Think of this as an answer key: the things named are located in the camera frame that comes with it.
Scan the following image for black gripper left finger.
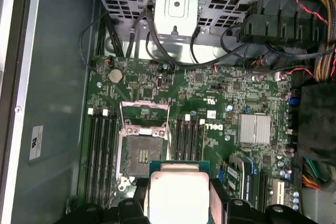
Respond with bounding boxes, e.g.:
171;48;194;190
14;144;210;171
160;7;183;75
65;178;149;224

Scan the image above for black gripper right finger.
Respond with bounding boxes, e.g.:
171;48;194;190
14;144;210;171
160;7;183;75
209;179;316;224

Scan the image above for thin metal locking lever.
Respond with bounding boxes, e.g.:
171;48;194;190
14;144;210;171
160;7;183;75
103;180;118;207
166;129;174;162

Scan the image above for silver CPU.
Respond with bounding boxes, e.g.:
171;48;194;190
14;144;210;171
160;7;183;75
148;159;211;224

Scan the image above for metal socket cover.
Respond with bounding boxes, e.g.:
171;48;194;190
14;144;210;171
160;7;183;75
119;100;171;136

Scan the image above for CPU socket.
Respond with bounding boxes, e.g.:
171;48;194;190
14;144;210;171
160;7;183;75
117;129;170;192

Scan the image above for black graphics card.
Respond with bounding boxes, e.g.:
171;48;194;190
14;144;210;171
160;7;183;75
226;154;255;208

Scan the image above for black expansion slot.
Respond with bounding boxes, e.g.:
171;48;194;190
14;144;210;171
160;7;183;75
258;170;269;207

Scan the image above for white expansion slot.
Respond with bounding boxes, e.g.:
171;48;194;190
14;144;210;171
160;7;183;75
272;178;286;206

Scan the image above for black RAM slot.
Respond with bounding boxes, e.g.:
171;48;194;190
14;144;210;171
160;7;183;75
175;119;184;161
91;115;102;204
98;108;110;204
182;115;191;161
106;115;119;204
190;119;198;161
83;108;95;204
197;119;206;161

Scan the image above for silver finned chipset heatsink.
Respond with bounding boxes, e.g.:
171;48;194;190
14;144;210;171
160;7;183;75
238;113;271;145

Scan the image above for silver power supply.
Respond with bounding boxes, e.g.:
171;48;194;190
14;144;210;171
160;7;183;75
299;187;336;224

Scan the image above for black plastic shroud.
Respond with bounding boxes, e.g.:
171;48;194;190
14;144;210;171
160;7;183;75
296;82;336;163

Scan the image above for green motherboard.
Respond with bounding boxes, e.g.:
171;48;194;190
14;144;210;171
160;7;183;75
78;55;302;224

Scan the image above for round coin battery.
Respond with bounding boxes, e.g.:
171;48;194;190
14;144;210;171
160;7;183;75
109;69;124;85

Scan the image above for black open PC case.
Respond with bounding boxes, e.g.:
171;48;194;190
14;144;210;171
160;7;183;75
0;0;336;224

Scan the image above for silver metal drive cage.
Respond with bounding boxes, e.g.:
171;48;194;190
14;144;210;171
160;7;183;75
93;0;260;40

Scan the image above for multicoloured power wires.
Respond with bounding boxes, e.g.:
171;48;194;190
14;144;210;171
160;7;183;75
301;155;325;190

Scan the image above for white case wall sticker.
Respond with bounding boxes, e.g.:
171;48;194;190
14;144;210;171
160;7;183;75
28;125;44;162

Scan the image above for yellow braided wire bundle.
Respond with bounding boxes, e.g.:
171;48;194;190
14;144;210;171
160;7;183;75
312;0;336;83

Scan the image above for black cable bundle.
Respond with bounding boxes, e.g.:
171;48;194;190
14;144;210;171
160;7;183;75
96;8;124;57

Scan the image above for black plastic bracket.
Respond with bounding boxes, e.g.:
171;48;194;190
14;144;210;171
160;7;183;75
237;0;336;50

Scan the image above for red black twisted wire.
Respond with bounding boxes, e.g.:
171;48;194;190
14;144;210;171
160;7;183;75
295;0;330;25

